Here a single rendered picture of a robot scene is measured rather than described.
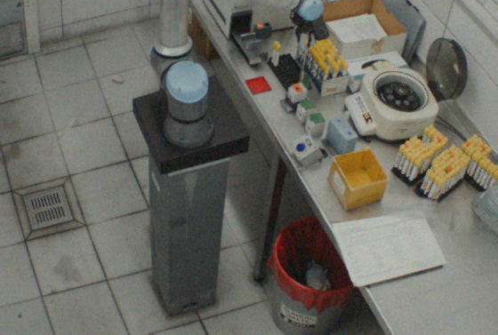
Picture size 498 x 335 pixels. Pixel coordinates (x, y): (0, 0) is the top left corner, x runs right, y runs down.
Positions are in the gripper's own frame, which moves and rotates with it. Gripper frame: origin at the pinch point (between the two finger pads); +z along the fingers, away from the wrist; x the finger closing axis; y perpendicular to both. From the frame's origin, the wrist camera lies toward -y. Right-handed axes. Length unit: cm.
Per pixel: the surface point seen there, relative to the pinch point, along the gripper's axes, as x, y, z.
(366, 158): -2.8, -39.4, 12.6
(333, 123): 2.7, -25.8, 8.5
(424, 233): -8, -69, 17
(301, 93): 4.2, -8.2, 11.4
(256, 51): 7.8, 18.5, 14.2
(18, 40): 79, 158, 94
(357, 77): -17.8, -6.9, 11.4
